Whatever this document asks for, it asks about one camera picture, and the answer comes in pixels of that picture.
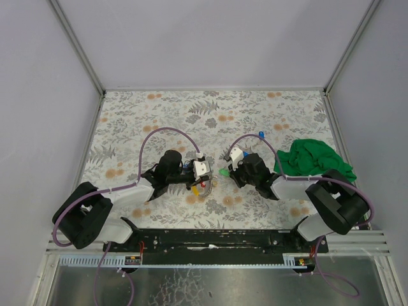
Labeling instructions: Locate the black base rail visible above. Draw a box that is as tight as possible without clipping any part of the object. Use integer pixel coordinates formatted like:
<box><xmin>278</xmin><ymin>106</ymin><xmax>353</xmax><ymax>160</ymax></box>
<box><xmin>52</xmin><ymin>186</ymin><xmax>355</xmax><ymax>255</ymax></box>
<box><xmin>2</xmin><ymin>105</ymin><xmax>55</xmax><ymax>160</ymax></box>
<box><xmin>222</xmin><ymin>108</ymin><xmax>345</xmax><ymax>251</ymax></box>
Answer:
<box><xmin>103</xmin><ymin>229</ymin><xmax>328</xmax><ymax>258</ymax></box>

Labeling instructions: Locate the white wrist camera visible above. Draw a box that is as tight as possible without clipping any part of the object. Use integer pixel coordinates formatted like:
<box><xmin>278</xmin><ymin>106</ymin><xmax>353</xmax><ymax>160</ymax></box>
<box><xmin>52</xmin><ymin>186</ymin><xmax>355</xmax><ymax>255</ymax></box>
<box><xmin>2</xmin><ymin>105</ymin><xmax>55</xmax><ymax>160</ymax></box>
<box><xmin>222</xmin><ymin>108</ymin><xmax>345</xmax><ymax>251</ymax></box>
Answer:
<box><xmin>193</xmin><ymin>152</ymin><xmax>212</xmax><ymax>180</ymax></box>
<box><xmin>224</xmin><ymin>147</ymin><xmax>244</xmax><ymax>171</ymax></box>

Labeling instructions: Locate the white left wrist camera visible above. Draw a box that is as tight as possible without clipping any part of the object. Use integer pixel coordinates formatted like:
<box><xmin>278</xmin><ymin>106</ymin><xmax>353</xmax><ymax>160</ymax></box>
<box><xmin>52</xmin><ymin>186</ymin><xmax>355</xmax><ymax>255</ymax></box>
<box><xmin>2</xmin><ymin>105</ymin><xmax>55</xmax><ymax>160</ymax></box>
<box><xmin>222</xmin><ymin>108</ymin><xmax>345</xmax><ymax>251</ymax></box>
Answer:
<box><xmin>193</xmin><ymin>152</ymin><xmax>212</xmax><ymax>180</ymax></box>

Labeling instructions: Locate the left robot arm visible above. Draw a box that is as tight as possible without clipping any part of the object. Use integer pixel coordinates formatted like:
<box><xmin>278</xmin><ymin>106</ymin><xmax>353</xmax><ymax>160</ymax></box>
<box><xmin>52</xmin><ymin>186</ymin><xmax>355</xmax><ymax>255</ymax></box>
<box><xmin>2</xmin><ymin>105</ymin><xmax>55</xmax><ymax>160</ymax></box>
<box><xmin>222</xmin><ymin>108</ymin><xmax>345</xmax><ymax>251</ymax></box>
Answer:
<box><xmin>52</xmin><ymin>150</ymin><xmax>211</xmax><ymax>249</ymax></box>

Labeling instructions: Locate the aluminium frame post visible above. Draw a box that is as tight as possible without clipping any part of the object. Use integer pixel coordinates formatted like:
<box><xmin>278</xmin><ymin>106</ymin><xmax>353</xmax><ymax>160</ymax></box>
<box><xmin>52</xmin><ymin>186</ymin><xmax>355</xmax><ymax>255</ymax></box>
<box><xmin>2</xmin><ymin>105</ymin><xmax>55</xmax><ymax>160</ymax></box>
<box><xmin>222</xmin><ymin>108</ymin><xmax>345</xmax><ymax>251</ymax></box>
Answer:
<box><xmin>323</xmin><ymin>0</ymin><xmax>383</xmax><ymax>96</ymax></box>
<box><xmin>46</xmin><ymin>0</ymin><xmax>106</xmax><ymax>97</ymax></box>

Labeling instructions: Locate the floral table mat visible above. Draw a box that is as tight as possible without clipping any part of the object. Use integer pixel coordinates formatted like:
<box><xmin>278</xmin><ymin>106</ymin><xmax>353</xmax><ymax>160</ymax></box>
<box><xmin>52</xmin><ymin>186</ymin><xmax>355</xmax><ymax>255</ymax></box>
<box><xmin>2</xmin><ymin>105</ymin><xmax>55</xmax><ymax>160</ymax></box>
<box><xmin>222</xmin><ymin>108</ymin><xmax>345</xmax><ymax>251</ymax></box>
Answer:
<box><xmin>82</xmin><ymin>90</ymin><xmax>337</xmax><ymax>229</ymax></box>

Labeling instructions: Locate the purple floor cable right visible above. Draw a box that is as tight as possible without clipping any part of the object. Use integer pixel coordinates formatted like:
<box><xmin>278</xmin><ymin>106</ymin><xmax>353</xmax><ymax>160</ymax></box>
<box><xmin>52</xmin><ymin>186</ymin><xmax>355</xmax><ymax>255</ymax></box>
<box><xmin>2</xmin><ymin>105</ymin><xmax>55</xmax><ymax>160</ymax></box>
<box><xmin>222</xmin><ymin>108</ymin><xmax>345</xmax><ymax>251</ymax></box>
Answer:
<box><xmin>299</xmin><ymin>237</ymin><xmax>361</xmax><ymax>299</ymax></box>

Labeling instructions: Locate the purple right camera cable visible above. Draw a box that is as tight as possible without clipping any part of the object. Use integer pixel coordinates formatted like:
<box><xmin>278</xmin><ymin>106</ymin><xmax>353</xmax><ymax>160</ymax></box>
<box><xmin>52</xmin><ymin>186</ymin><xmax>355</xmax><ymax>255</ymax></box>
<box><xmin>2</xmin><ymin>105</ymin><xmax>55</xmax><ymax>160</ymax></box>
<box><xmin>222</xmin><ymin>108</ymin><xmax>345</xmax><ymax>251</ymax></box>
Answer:
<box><xmin>228</xmin><ymin>133</ymin><xmax>375</xmax><ymax>229</ymax></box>

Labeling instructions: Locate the green tag key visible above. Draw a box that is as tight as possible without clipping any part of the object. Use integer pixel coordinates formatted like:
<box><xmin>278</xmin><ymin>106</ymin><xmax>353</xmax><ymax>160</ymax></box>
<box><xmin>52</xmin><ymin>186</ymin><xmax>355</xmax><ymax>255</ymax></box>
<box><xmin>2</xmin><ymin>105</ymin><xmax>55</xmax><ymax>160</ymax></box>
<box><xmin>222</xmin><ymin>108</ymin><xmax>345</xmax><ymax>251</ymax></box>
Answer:
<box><xmin>219</xmin><ymin>168</ymin><xmax>230</xmax><ymax>177</ymax></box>

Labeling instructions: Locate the right aluminium frame post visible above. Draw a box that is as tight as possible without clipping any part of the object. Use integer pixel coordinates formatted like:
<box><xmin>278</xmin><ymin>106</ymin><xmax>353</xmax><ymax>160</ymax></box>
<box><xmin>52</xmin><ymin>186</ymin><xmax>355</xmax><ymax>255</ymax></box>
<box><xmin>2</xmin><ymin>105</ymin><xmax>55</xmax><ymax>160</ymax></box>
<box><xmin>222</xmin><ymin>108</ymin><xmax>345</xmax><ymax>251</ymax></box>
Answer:
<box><xmin>323</xmin><ymin>0</ymin><xmax>383</xmax><ymax>96</ymax></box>

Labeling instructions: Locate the purple camera cable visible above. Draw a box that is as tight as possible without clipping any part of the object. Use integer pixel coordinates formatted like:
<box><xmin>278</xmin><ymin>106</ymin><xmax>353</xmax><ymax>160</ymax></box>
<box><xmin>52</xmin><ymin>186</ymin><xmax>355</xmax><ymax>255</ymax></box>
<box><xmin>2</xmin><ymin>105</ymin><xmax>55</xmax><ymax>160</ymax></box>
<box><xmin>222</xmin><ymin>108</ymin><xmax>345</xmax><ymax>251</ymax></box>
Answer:
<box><xmin>52</xmin><ymin>127</ymin><xmax>203</xmax><ymax>248</ymax></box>
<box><xmin>228</xmin><ymin>133</ymin><xmax>375</xmax><ymax>229</ymax></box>

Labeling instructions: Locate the purple floor cable left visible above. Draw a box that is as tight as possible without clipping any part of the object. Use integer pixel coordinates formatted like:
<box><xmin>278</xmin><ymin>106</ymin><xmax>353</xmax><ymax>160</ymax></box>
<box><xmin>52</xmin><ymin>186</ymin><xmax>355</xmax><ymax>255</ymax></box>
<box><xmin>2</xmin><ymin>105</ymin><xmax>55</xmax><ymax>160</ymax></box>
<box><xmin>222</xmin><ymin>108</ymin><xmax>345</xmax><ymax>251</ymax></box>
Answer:
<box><xmin>92</xmin><ymin>238</ymin><xmax>136</xmax><ymax>306</ymax></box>

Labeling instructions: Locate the spiral keyring with yellow handle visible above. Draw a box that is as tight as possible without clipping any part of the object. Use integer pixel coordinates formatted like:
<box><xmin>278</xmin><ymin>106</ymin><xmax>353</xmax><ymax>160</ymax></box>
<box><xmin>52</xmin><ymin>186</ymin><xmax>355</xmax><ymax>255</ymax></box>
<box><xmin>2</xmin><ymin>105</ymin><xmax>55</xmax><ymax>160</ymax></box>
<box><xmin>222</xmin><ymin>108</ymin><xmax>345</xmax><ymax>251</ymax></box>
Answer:
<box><xmin>191</xmin><ymin>178</ymin><xmax>217</xmax><ymax>199</ymax></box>

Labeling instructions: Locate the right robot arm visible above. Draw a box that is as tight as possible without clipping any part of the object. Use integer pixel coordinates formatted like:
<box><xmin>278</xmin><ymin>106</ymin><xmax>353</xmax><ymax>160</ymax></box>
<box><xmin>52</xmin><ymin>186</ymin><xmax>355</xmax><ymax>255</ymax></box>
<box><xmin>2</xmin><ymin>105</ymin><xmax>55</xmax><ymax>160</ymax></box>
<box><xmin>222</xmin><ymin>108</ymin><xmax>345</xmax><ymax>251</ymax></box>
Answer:
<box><xmin>225</xmin><ymin>148</ymin><xmax>369</xmax><ymax>242</ymax></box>

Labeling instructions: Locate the white cable duct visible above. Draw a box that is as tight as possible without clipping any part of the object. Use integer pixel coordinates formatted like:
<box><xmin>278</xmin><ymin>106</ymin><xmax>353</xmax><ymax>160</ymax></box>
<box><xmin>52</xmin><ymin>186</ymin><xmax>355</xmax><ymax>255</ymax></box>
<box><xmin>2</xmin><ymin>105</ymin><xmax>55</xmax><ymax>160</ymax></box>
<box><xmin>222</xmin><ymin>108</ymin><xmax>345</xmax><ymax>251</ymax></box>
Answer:
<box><xmin>59</xmin><ymin>252</ymin><xmax>313</xmax><ymax>271</ymax></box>

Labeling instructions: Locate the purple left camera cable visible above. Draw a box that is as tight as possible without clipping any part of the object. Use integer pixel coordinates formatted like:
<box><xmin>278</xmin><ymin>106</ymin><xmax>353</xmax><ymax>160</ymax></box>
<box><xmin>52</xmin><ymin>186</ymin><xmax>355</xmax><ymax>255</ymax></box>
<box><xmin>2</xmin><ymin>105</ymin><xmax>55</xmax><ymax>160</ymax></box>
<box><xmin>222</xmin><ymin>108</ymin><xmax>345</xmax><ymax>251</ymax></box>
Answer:
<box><xmin>52</xmin><ymin>127</ymin><xmax>203</xmax><ymax>248</ymax></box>

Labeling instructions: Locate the left aluminium frame post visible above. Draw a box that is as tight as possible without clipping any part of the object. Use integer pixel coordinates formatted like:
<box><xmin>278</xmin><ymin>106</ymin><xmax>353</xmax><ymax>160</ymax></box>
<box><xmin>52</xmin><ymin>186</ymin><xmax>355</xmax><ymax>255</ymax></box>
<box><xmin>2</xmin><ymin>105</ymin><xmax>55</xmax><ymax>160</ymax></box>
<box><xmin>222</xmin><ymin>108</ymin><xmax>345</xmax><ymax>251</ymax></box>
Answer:
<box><xmin>46</xmin><ymin>0</ymin><xmax>106</xmax><ymax>97</ymax></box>

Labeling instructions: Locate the purple floor cable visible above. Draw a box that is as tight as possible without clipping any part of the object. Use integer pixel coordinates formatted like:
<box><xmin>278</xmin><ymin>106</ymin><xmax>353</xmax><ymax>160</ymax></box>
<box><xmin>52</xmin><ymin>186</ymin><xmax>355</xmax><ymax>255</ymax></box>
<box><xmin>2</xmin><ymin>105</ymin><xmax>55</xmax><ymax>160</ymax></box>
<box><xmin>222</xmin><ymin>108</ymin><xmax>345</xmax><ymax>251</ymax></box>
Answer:
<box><xmin>299</xmin><ymin>237</ymin><xmax>361</xmax><ymax>299</ymax></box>
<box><xmin>92</xmin><ymin>238</ymin><xmax>136</xmax><ymax>306</ymax></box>

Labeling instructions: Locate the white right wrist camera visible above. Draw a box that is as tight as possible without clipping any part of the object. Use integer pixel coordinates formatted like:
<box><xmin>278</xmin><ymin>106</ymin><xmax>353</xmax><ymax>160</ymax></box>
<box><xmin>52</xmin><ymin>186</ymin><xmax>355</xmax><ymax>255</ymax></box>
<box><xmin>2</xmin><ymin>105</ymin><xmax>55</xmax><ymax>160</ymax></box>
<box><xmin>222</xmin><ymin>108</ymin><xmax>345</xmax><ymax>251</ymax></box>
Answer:
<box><xmin>224</xmin><ymin>147</ymin><xmax>244</xmax><ymax>171</ymax></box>

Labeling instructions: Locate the green cloth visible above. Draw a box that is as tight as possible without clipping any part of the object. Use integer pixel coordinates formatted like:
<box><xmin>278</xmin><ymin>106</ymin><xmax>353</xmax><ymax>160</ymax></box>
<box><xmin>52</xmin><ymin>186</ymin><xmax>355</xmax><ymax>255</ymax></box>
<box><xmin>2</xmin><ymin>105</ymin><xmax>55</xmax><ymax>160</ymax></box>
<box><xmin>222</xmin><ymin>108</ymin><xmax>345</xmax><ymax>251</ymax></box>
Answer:
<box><xmin>277</xmin><ymin>139</ymin><xmax>357</xmax><ymax>182</ymax></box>

